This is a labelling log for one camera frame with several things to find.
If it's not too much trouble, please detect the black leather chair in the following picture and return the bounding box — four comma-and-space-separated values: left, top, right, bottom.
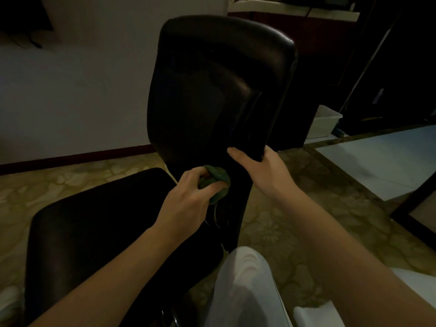
24, 15, 299, 327

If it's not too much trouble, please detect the white sneaker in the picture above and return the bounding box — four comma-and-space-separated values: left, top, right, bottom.
0, 285, 25, 322

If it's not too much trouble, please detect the dark red baseboard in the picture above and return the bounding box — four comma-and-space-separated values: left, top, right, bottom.
0, 144, 157, 176

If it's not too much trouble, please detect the black dangling television cable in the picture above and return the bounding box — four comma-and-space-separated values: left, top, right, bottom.
25, 32, 43, 49

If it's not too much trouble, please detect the person's left forearm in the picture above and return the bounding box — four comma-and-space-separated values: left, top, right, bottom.
29, 228, 178, 327

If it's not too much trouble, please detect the black wall television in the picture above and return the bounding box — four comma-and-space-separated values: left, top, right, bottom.
0, 0, 55, 35

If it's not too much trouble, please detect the green cleaning cloth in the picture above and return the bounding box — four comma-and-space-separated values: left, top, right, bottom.
198, 165, 232, 205

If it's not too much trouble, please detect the dark cabinet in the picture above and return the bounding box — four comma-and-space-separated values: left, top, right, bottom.
227, 0, 361, 152

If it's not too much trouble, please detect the person's left hand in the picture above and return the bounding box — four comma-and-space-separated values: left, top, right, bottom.
151, 166, 229, 246

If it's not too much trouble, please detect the dark wooden wardrobe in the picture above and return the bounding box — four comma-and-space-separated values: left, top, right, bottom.
337, 0, 436, 137

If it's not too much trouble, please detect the person's right hand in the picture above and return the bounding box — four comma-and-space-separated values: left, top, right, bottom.
226, 145, 297, 201

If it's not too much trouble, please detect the dark framed panel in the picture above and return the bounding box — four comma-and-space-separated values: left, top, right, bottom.
390, 172, 436, 251

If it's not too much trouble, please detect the long metal mop handle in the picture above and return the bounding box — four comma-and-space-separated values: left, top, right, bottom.
339, 27, 399, 114

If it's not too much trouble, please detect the white plastic bin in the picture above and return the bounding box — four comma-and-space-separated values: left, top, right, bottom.
306, 104, 343, 140

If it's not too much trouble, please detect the person's right forearm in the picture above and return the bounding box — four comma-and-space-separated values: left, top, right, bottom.
276, 187, 436, 327

